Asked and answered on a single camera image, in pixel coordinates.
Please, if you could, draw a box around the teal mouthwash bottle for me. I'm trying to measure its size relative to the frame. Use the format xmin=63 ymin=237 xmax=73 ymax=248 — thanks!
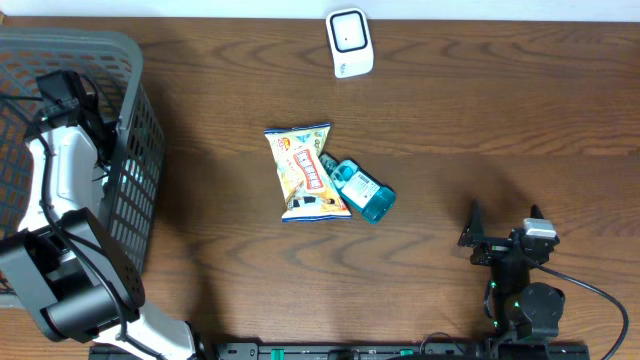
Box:
xmin=319 ymin=153 xmax=396 ymax=224

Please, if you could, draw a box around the yellow red snack bag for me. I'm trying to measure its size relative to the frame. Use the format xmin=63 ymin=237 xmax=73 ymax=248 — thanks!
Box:
xmin=264 ymin=122 xmax=351 ymax=222

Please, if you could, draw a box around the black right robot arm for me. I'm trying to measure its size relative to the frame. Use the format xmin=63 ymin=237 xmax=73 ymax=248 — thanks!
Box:
xmin=458 ymin=201 xmax=565 ymax=341

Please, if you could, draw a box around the white barcode scanner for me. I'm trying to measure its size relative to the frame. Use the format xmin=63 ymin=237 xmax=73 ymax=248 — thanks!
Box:
xmin=325 ymin=8 xmax=374 ymax=79

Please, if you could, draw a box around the grey plastic shopping basket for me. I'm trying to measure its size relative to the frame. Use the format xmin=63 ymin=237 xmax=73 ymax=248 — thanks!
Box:
xmin=0 ymin=25 xmax=166 ymax=311

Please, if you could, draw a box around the black right camera cable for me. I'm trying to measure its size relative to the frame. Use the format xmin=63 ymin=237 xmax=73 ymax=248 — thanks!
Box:
xmin=534 ymin=262 xmax=630 ymax=360

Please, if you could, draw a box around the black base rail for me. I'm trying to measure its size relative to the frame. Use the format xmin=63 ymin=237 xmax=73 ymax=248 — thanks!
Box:
xmin=88 ymin=341 xmax=591 ymax=360

